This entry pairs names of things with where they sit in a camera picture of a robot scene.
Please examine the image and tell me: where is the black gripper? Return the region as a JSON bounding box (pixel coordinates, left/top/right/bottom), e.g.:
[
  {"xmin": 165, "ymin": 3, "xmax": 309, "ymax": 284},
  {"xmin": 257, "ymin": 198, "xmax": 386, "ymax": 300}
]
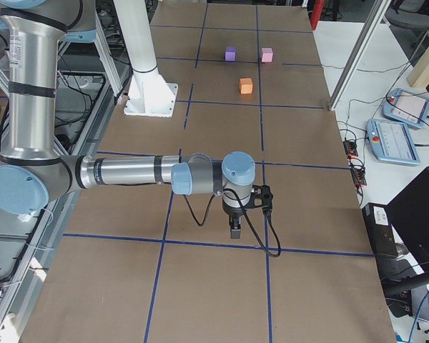
[{"xmin": 222, "ymin": 203, "xmax": 244, "ymax": 239}]

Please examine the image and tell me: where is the orange foam cube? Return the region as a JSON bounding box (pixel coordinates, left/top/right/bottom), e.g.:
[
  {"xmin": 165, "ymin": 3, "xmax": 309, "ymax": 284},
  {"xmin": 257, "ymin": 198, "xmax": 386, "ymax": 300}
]
[{"xmin": 239, "ymin": 78, "xmax": 254, "ymax": 94}]

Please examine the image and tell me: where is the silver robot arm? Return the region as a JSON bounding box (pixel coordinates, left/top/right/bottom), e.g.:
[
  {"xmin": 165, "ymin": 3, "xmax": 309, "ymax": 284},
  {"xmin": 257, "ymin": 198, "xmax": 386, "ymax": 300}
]
[{"xmin": 0, "ymin": 1, "xmax": 255, "ymax": 239}]

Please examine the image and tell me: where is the purple foam cube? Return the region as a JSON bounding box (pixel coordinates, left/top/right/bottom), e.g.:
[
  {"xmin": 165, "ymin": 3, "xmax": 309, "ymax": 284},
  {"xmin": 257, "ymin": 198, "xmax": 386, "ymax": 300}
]
[{"xmin": 225, "ymin": 46, "xmax": 237, "ymax": 61}]

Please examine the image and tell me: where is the near blue teach pendant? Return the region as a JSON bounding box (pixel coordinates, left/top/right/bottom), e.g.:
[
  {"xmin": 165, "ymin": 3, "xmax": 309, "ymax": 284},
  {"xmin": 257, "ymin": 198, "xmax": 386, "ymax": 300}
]
[{"xmin": 366, "ymin": 119, "xmax": 420, "ymax": 166}]

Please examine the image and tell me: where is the blue teach pendant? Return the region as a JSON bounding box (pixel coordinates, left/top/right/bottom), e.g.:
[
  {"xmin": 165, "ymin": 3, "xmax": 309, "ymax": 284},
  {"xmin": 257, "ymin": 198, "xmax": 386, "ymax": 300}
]
[
  {"xmin": 383, "ymin": 88, "xmax": 429, "ymax": 129},
  {"xmin": 366, "ymin": 119, "xmax": 420, "ymax": 166}
]

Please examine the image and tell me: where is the pink foam cube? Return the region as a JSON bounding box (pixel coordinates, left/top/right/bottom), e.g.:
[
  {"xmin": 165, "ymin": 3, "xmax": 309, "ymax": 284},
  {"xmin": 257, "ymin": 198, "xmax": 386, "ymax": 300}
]
[{"xmin": 261, "ymin": 47, "xmax": 274, "ymax": 63}]

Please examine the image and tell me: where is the far blue teach pendant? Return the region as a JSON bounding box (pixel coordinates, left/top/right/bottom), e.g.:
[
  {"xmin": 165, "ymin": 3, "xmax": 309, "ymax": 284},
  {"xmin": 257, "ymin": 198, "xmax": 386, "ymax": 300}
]
[{"xmin": 383, "ymin": 88, "xmax": 429, "ymax": 129}]

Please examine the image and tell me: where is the light wooden beam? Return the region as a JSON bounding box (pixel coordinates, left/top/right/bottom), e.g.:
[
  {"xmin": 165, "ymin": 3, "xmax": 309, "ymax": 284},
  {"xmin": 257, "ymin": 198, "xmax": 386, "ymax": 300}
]
[{"xmin": 407, "ymin": 55, "xmax": 429, "ymax": 88}]

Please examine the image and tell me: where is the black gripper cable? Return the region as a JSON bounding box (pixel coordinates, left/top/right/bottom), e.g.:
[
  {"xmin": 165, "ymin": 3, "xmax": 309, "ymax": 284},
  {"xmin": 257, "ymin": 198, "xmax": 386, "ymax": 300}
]
[{"xmin": 181, "ymin": 187, "xmax": 282, "ymax": 258}]

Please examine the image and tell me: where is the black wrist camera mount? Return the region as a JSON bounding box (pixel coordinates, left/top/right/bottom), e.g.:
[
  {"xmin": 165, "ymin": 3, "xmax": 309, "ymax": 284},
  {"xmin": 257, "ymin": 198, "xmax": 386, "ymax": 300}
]
[{"xmin": 245, "ymin": 184, "xmax": 273, "ymax": 213}]

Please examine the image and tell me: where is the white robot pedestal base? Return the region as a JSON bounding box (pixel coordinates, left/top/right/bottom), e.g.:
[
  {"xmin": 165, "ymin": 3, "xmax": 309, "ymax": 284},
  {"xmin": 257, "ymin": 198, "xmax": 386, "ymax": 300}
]
[{"xmin": 114, "ymin": 0, "xmax": 178, "ymax": 118}]

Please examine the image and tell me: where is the aluminium side frame rail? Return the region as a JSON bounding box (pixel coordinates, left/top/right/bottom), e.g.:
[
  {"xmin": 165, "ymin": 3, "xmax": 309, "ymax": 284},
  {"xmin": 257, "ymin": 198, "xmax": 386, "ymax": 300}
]
[{"xmin": 0, "ymin": 86, "xmax": 116, "ymax": 341}]

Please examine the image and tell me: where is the grey aluminium frame post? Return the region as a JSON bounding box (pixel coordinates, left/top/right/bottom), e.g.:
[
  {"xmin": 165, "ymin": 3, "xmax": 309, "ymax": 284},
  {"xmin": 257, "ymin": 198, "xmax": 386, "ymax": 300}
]
[{"xmin": 328, "ymin": 0, "xmax": 390, "ymax": 111}]

